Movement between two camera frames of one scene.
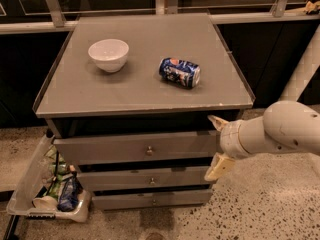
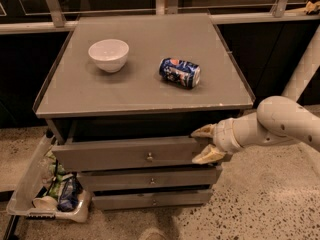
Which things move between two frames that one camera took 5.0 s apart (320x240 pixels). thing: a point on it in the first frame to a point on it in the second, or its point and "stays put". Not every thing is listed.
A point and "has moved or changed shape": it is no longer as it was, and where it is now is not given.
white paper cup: (45, 202) stays put
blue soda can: (180, 72) stays put
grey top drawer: (90, 146) has moved or changed shape
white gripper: (230, 139) to (222, 136)
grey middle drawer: (148, 177) stays put
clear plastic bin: (22, 195) stays put
